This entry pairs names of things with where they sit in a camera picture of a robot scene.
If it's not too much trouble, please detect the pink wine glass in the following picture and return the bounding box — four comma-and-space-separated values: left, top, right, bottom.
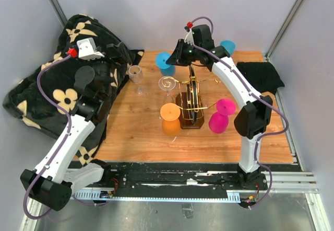
208, 98, 236, 134

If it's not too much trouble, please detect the blue wine glass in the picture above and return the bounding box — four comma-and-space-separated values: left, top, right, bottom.
220, 40, 236, 55
156, 52, 176, 77

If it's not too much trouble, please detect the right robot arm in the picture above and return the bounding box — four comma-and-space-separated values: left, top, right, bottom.
166, 22, 273, 189

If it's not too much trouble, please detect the gold wine glass rack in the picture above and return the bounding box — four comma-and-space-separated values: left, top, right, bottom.
174, 65, 216, 130

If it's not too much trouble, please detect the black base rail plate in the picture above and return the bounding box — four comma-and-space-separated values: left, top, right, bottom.
70, 160, 269, 200

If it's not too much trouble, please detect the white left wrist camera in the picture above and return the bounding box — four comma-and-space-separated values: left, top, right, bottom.
76, 38, 105, 61

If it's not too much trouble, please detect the orange wine glass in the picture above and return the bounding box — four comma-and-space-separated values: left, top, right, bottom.
160, 103, 181, 137

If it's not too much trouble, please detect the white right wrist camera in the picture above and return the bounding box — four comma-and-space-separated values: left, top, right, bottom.
184, 29, 195, 46

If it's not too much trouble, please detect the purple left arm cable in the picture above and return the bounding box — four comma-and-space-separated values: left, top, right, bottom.
22, 48, 79, 220

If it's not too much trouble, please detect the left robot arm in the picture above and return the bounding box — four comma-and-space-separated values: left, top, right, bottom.
20, 38, 127, 220

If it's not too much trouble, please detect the black floral blanket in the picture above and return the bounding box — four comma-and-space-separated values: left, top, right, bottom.
3, 14, 144, 166

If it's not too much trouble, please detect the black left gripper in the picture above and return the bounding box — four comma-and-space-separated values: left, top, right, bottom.
76, 41, 128, 98

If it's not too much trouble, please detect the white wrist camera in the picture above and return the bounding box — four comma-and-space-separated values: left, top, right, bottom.
184, 29, 195, 46
76, 38, 105, 61

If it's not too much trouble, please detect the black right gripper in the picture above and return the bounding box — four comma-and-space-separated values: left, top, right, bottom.
166, 39, 201, 67

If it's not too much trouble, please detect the black cloth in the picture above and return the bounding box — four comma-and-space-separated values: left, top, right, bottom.
236, 62, 285, 95

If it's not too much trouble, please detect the clear wine glass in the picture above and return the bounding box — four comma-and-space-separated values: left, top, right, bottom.
128, 65, 144, 95
158, 76, 176, 105

